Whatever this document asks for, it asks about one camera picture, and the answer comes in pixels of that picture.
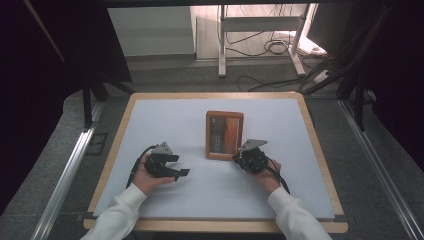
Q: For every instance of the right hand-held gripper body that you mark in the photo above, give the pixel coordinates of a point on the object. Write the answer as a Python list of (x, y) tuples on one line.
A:
[(253, 160)]

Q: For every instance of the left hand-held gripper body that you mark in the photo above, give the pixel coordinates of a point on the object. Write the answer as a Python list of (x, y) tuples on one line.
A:
[(156, 165)]

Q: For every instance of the orange wooden box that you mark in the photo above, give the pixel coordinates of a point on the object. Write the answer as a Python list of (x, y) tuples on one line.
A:
[(224, 133)]

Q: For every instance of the person's left hand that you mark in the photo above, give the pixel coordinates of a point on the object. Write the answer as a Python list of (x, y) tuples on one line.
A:
[(146, 181)]

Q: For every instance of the person's right hand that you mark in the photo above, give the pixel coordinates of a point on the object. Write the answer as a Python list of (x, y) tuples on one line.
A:
[(268, 178)]

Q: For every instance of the white table mat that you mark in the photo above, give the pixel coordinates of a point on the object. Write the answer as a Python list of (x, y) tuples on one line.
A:
[(173, 126)]

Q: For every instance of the dark floor socket cover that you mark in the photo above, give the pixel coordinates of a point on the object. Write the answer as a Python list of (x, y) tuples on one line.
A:
[(97, 144)]

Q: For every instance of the wooden table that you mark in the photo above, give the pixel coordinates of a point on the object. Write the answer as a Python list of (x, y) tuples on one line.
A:
[(216, 95)]

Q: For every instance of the black mat clip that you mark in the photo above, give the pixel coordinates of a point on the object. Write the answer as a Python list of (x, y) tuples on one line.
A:
[(340, 218), (87, 216)]

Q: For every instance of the black metal stand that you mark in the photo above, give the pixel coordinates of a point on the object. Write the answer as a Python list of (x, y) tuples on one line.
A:
[(358, 100), (87, 100)]

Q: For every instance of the white power strip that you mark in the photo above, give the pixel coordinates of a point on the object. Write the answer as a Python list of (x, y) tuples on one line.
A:
[(321, 77)]

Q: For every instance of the white cabinet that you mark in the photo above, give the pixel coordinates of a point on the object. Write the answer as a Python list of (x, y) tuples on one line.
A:
[(151, 31)]

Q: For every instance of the dark curtain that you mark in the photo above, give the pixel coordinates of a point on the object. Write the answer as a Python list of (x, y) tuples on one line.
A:
[(400, 83), (33, 100)]

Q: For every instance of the thin wooden rod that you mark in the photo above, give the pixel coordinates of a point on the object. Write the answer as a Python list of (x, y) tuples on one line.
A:
[(43, 30)]

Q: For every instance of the aluminium floor rail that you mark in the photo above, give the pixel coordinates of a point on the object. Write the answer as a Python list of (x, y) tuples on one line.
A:
[(383, 173), (65, 176)]

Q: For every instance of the white metal desk frame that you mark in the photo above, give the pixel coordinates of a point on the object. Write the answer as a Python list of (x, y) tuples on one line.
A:
[(260, 24)]

